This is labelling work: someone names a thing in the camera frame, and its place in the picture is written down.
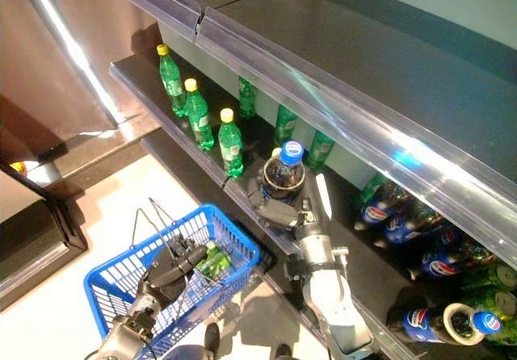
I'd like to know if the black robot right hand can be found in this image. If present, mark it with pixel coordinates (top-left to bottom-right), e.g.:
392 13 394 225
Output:
246 165 326 240

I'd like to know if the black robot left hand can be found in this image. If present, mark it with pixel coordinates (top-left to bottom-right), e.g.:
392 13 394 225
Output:
143 234 209 300

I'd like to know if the blue plastic shopping basket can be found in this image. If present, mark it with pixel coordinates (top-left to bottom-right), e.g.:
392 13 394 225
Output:
83 203 262 349

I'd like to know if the metal wire basket handle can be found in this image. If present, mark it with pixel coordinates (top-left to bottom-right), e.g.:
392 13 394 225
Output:
147 197 179 228
129 207 181 256

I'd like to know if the green drink can pack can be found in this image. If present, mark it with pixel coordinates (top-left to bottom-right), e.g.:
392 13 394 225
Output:
460 261 517 349

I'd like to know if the black robot left foot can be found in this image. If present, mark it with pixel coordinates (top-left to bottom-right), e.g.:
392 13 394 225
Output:
204 322 221 354

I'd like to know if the black store shelving unit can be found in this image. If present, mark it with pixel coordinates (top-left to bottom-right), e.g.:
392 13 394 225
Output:
195 6 517 271

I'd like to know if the black display unit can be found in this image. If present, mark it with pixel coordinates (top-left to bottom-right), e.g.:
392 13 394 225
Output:
0 161 90 312

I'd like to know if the white tape roll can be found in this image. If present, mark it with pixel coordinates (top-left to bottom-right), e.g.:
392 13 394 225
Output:
443 302 485 347

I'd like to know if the stainless steel cabinet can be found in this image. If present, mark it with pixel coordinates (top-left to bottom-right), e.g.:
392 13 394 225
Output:
0 0 162 163

